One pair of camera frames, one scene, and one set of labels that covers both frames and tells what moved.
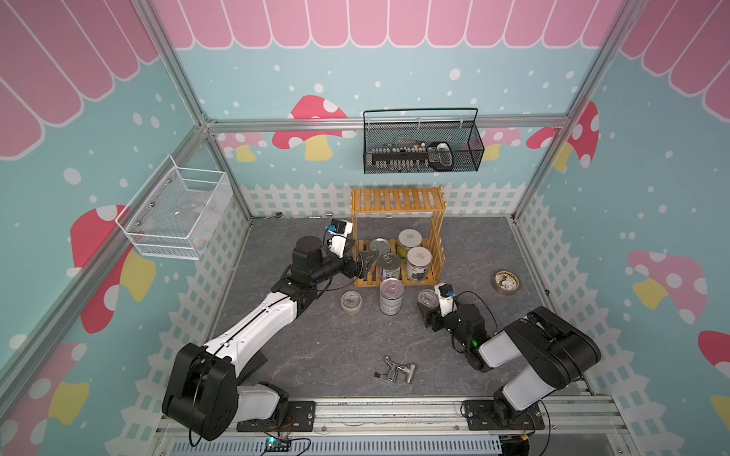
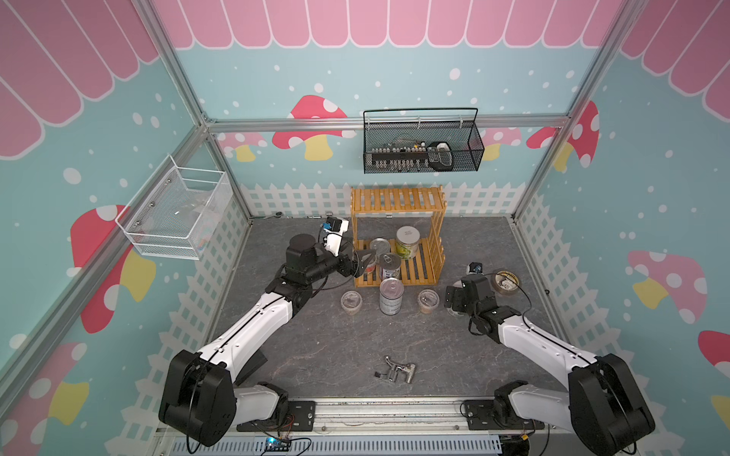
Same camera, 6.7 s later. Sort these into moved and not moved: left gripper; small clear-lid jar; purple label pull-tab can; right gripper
Moved: right gripper
Not moved: left gripper; purple label pull-tab can; small clear-lid jar
